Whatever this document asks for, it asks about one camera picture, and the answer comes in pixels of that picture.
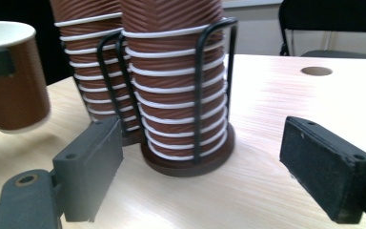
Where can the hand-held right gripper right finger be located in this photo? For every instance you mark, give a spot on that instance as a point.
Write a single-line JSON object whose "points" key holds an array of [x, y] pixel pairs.
{"points": [[324, 171]]}

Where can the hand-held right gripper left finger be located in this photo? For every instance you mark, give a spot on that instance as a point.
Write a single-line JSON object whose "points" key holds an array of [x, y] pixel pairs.
{"points": [[89, 168]]}

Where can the brown ribbed paper cup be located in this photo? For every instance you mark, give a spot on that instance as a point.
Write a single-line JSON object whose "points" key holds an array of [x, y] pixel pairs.
{"points": [[16, 98]]}

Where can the stack of brown paper cups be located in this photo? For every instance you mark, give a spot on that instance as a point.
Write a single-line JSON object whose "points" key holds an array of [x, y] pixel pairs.
{"points": [[168, 79], [82, 43]]}

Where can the black chair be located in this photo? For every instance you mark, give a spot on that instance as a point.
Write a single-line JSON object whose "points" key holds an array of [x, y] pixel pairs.
{"points": [[330, 16]]}

